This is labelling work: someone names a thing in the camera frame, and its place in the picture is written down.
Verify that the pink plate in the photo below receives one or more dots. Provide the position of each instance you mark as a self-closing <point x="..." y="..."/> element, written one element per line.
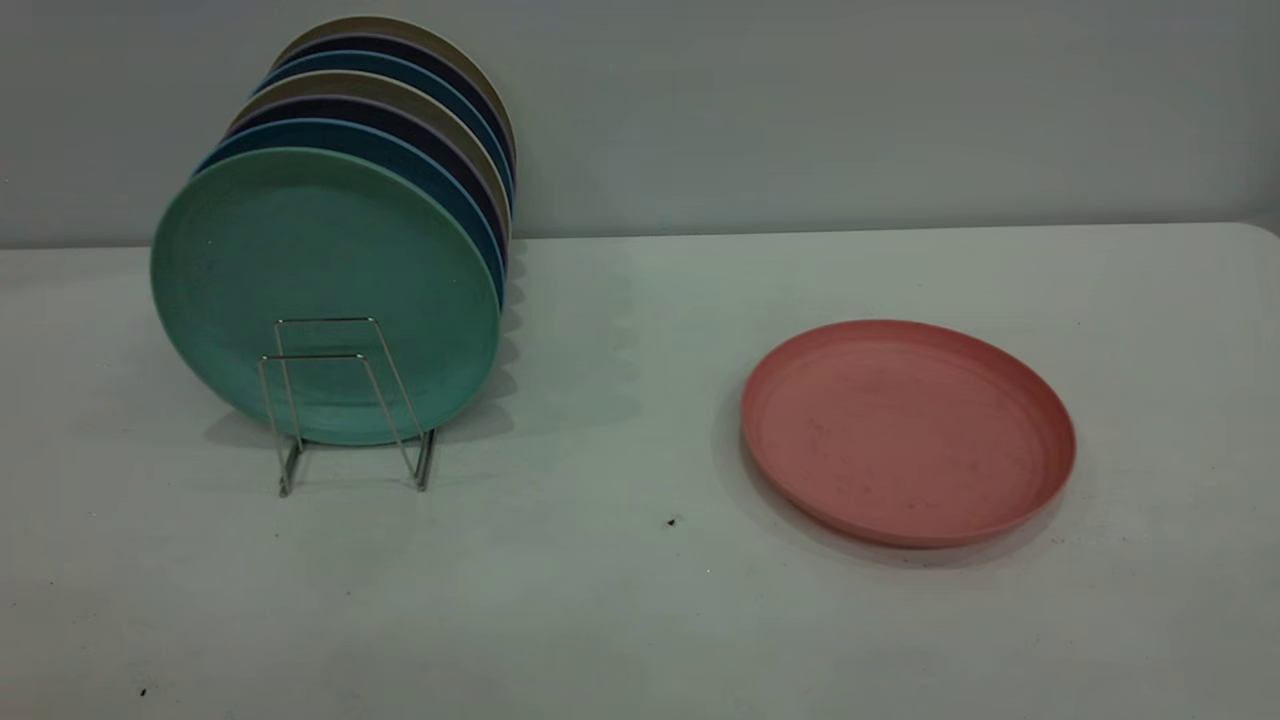
<point x="900" y="430"/>

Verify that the green plate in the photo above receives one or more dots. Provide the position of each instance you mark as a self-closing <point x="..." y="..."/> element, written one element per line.
<point x="320" y="250"/>

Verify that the blue plate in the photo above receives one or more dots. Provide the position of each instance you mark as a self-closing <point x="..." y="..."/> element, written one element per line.
<point x="390" y="62"/>
<point x="340" y="135"/>

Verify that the dark purple plate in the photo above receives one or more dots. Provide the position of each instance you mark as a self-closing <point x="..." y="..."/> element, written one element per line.
<point x="400" y="43"/>
<point x="350" y="108"/>

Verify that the beige plate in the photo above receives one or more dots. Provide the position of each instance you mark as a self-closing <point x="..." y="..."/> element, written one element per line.
<point x="395" y="24"/>
<point x="370" y="85"/>

